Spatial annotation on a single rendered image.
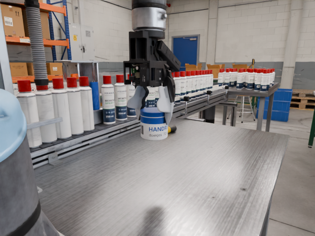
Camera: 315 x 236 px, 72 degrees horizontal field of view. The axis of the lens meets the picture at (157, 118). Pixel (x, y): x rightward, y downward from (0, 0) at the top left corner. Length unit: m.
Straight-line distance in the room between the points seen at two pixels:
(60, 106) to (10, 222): 0.55
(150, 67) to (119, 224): 0.32
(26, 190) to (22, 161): 0.03
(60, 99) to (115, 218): 0.45
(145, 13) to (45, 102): 0.43
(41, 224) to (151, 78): 0.32
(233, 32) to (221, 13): 0.74
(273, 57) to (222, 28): 1.88
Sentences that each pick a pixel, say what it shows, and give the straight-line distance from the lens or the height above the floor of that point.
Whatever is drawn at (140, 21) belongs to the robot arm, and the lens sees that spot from 0.49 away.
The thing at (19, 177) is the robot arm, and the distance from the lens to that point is 0.27.
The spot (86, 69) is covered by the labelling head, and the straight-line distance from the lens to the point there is 1.02.
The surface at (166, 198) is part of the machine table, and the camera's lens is 0.53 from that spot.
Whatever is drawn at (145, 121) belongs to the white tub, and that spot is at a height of 0.99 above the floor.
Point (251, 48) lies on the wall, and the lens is 7.89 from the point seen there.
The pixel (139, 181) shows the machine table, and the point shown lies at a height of 0.83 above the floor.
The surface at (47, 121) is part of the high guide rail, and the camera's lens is 0.75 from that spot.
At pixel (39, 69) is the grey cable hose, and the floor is 1.12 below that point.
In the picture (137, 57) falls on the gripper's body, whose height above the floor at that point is 1.14.
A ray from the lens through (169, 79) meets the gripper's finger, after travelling 0.50.
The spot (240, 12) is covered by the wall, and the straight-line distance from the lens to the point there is 8.12.
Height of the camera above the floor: 1.13
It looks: 14 degrees down
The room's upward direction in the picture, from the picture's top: straight up
